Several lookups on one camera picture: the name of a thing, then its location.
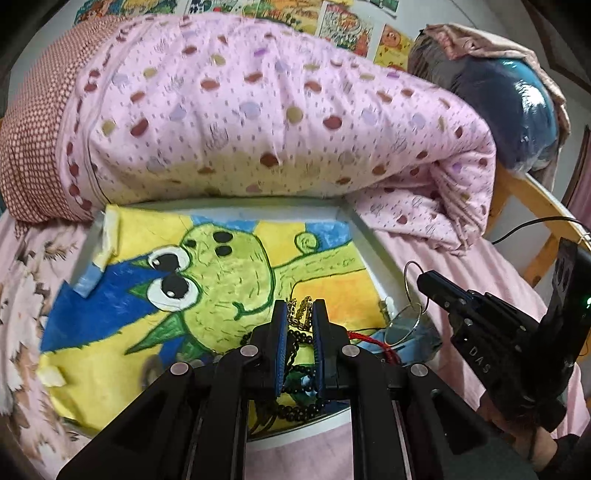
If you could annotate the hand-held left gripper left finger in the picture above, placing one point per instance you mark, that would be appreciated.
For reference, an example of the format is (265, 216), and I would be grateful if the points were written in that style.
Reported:
(279, 344)

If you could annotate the person's right hand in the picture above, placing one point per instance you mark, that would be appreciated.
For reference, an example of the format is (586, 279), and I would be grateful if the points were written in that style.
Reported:
(535, 447)

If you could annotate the pink dotted quilt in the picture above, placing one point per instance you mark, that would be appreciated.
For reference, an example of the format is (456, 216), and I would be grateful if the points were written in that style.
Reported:
(277, 115)

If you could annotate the person's right forearm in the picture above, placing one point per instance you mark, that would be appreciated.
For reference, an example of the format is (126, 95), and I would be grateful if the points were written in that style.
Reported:
(575, 459)

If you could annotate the red checkered pillow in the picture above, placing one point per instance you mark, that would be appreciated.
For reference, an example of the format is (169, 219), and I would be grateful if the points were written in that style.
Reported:
(32, 129)

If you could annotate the blue plastic-wrapped bundle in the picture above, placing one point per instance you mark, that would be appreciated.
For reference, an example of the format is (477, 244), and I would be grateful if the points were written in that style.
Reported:
(517, 106)

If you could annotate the row of cartoon wall posters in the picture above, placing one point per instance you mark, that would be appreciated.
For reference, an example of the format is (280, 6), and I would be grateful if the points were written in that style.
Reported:
(323, 18)

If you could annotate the frog drawing board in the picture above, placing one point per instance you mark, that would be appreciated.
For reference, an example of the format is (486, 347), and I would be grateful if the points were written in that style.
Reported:
(138, 323)

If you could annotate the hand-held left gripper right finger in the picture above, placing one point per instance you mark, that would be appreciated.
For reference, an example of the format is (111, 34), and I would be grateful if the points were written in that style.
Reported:
(319, 344)

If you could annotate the wooden bed frame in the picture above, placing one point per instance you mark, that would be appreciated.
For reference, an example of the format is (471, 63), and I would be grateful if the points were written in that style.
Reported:
(531, 194)

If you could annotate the small white paper scrap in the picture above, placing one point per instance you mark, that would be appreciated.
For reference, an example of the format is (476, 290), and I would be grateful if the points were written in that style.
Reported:
(51, 376)

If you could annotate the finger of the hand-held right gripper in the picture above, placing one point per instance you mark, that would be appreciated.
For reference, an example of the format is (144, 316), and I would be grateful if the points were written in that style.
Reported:
(445, 305)
(438, 282)

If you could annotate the pink floral bed sheet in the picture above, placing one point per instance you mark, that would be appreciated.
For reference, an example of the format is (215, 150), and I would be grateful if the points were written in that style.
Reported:
(27, 277)

